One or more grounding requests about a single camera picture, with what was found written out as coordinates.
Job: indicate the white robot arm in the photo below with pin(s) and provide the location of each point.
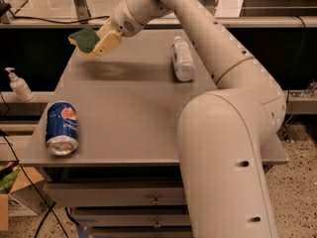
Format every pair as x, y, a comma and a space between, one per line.
220, 133

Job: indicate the grey drawer cabinet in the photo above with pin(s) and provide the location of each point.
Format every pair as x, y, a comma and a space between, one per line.
127, 106

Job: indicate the white pump soap dispenser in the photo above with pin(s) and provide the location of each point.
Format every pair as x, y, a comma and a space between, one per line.
19, 85

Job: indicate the middle grey drawer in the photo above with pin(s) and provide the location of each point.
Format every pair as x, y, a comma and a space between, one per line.
132, 217

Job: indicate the cardboard box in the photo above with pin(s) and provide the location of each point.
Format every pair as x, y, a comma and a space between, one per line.
25, 196

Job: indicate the top grey drawer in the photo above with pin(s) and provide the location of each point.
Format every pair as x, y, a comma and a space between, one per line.
123, 193

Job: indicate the grey drawer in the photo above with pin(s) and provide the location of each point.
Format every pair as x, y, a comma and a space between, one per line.
123, 193
142, 232
132, 217

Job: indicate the left metal frame post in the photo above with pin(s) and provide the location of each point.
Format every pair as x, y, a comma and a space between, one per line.
82, 11

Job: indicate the black device at corner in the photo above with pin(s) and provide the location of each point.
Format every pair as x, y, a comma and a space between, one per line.
4, 8

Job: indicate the clear plastic water bottle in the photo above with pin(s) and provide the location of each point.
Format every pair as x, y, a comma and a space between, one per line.
183, 64

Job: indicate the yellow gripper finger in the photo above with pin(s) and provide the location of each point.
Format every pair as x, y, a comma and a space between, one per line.
108, 43
106, 27

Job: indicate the green and yellow sponge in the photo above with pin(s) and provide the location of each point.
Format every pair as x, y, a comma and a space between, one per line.
85, 39

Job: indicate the blue pepsi can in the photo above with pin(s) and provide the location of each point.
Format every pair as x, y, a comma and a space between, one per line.
61, 133

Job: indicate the bottom grey drawer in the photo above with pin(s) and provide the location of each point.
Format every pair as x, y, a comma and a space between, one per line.
142, 232

